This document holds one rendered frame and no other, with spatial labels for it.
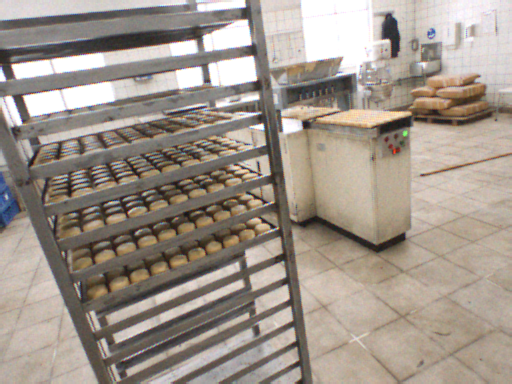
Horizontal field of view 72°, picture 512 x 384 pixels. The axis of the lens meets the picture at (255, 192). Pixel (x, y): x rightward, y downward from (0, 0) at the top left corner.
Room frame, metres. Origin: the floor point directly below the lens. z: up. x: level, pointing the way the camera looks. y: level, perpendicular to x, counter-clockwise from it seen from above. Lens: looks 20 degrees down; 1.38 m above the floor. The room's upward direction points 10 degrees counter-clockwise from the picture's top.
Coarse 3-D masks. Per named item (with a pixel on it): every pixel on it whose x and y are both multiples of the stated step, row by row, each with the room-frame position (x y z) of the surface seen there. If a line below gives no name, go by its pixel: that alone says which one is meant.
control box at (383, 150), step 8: (408, 128) 2.20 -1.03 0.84; (384, 136) 2.12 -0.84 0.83; (392, 136) 2.15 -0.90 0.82; (400, 136) 2.17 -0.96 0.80; (408, 136) 2.20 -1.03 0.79; (384, 144) 2.12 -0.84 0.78; (400, 144) 2.17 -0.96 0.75; (408, 144) 2.20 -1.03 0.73; (384, 152) 2.12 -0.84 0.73; (392, 152) 2.14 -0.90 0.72
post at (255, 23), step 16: (256, 0) 0.99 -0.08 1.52; (256, 16) 0.98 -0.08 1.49; (256, 32) 0.98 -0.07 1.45; (256, 48) 0.98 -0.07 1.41; (256, 64) 0.99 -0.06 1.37; (256, 80) 1.00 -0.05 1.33; (272, 96) 0.99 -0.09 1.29; (272, 112) 0.99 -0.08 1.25; (272, 128) 0.98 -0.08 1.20; (272, 144) 0.98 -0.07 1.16; (272, 160) 0.98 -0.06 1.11; (272, 176) 1.00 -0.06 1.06; (288, 208) 0.99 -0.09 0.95; (288, 224) 0.99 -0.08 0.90; (288, 240) 0.98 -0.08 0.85; (288, 256) 0.98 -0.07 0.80; (288, 272) 0.99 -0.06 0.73; (288, 288) 1.00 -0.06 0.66; (304, 336) 0.99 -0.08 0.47; (304, 352) 0.98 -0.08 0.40; (304, 368) 0.98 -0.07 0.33
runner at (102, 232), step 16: (224, 192) 0.94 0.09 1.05; (240, 192) 0.96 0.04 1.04; (160, 208) 0.87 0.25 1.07; (176, 208) 0.89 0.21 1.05; (192, 208) 0.90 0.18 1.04; (112, 224) 0.82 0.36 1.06; (128, 224) 0.83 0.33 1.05; (144, 224) 0.85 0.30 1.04; (64, 240) 0.78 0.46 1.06; (80, 240) 0.79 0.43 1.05; (96, 240) 0.80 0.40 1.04
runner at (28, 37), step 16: (144, 16) 0.90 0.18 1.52; (160, 16) 0.92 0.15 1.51; (176, 16) 0.93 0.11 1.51; (192, 16) 0.95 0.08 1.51; (208, 16) 0.96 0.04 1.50; (224, 16) 0.98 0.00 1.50; (240, 16) 1.00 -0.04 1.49; (0, 32) 0.79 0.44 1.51; (16, 32) 0.80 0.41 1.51; (32, 32) 0.81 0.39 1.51; (48, 32) 0.82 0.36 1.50; (64, 32) 0.83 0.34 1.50; (80, 32) 0.84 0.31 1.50; (96, 32) 0.86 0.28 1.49; (112, 32) 0.87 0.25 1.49; (128, 32) 0.88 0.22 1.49; (144, 32) 0.91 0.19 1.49; (0, 48) 0.79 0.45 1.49
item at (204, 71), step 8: (192, 0) 1.40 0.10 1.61; (200, 40) 1.40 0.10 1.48; (200, 48) 1.39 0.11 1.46; (200, 72) 1.41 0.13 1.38; (208, 72) 1.40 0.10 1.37; (208, 80) 1.40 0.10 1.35; (208, 104) 1.39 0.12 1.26; (240, 264) 1.40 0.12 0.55; (248, 280) 1.40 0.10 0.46; (248, 312) 1.41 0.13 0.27; (256, 328) 1.40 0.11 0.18
